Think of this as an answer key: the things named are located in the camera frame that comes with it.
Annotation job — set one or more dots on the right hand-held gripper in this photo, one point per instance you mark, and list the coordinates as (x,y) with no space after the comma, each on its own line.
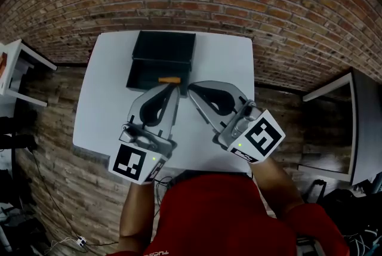
(262,135)

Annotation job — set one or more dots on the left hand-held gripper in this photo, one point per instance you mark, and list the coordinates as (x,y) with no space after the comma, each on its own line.
(143,141)

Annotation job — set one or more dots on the black container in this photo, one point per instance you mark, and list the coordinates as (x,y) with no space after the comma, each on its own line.
(162,46)

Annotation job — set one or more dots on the person's left forearm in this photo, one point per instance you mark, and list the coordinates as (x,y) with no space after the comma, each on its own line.
(137,213)

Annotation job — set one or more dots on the person's right forearm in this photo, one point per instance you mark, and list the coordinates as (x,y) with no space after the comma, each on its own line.
(274,186)

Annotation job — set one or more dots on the person's red shirt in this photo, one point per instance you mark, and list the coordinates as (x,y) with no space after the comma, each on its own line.
(209,213)

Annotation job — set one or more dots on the black equipment stand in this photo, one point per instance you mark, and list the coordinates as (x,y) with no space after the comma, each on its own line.
(15,135)

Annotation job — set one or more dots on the white desk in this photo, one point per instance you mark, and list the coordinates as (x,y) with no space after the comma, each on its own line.
(362,117)

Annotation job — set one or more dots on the white shelf unit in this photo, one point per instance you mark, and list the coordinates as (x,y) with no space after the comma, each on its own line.
(18,55)

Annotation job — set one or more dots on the white power adapter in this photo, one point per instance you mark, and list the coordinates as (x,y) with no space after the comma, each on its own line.
(81,241)

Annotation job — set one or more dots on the black bag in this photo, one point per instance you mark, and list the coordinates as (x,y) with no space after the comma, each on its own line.
(343,204)

